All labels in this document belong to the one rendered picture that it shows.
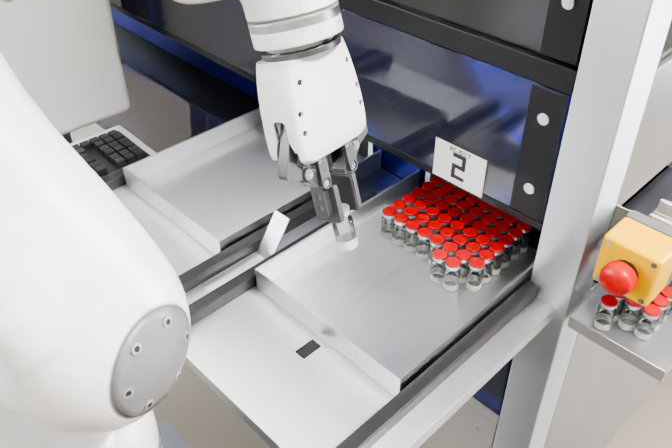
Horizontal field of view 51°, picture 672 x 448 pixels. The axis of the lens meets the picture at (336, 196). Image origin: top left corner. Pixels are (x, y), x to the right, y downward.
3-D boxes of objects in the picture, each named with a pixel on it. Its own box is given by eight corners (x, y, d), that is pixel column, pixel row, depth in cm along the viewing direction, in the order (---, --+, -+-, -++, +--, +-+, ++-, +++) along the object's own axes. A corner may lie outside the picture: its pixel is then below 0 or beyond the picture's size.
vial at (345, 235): (346, 240, 73) (338, 204, 72) (362, 243, 72) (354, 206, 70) (333, 250, 72) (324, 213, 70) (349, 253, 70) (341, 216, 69)
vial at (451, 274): (448, 278, 97) (451, 253, 94) (461, 286, 96) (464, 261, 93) (438, 286, 96) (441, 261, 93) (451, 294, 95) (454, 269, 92)
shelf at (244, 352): (265, 113, 139) (265, 104, 138) (583, 289, 99) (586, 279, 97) (35, 218, 112) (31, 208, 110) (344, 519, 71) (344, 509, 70)
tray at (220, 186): (281, 113, 135) (280, 97, 133) (381, 167, 120) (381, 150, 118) (126, 185, 116) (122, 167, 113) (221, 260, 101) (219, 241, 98)
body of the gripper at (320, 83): (304, 22, 69) (328, 127, 73) (230, 52, 62) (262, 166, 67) (363, 17, 64) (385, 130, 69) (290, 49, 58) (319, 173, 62)
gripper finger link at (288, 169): (290, 89, 64) (325, 120, 68) (259, 164, 62) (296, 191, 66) (300, 89, 63) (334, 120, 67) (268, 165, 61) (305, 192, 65)
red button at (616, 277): (608, 273, 84) (616, 247, 82) (639, 289, 82) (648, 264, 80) (592, 288, 82) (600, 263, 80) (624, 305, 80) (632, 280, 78)
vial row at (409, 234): (387, 228, 106) (388, 204, 103) (484, 286, 96) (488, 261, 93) (377, 234, 105) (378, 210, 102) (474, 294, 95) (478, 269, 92)
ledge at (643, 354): (617, 276, 101) (620, 265, 100) (708, 323, 93) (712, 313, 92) (566, 326, 93) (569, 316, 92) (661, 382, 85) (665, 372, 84)
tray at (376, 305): (416, 186, 115) (418, 169, 113) (555, 262, 100) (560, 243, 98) (256, 287, 96) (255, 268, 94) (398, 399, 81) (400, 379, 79)
